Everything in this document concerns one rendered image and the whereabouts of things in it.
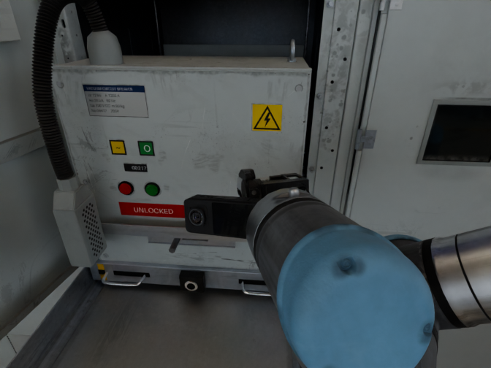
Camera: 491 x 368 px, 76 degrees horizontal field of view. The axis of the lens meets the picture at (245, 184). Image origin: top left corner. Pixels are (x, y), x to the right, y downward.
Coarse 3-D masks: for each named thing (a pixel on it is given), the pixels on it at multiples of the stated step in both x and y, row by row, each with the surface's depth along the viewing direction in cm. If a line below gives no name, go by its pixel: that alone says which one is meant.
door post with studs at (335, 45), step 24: (336, 0) 66; (336, 24) 68; (336, 48) 70; (336, 72) 72; (336, 96) 74; (312, 120) 78; (336, 120) 77; (312, 144) 81; (336, 144) 80; (312, 168) 83; (312, 192) 87
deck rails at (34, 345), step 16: (80, 272) 78; (80, 288) 78; (96, 288) 81; (64, 304) 72; (80, 304) 77; (48, 320) 67; (64, 320) 72; (80, 320) 73; (32, 336) 62; (48, 336) 67; (64, 336) 69; (32, 352) 62; (48, 352) 66
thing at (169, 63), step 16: (64, 64) 59; (80, 64) 62; (128, 64) 62; (144, 64) 62; (160, 64) 62; (176, 64) 62; (192, 64) 62; (208, 64) 62; (224, 64) 62; (240, 64) 62; (256, 64) 62; (272, 64) 62; (288, 64) 62; (304, 64) 62; (304, 144) 61
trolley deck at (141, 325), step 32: (128, 288) 82; (160, 288) 82; (96, 320) 73; (128, 320) 73; (160, 320) 73; (192, 320) 73; (224, 320) 73; (256, 320) 73; (64, 352) 66; (96, 352) 66; (128, 352) 66; (160, 352) 66; (192, 352) 66; (224, 352) 66; (256, 352) 66; (288, 352) 66
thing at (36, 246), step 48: (0, 0) 60; (0, 48) 64; (0, 96) 66; (0, 144) 65; (0, 192) 68; (48, 192) 80; (0, 240) 70; (48, 240) 82; (0, 288) 71; (48, 288) 81; (0, 336) 69
